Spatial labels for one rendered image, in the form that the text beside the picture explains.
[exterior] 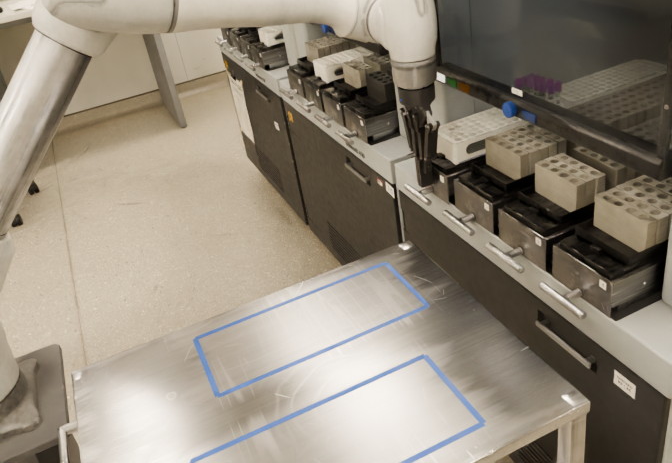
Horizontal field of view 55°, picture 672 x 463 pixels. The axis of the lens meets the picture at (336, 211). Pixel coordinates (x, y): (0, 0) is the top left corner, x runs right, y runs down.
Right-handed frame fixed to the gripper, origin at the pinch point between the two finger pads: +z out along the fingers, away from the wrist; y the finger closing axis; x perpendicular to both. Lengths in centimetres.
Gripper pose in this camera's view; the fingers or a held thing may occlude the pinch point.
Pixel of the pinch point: (424, 170)
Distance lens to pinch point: 143.4
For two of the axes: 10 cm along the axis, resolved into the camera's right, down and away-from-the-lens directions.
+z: 1.6, 8.5, 5.0
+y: -4.1, -4.1, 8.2
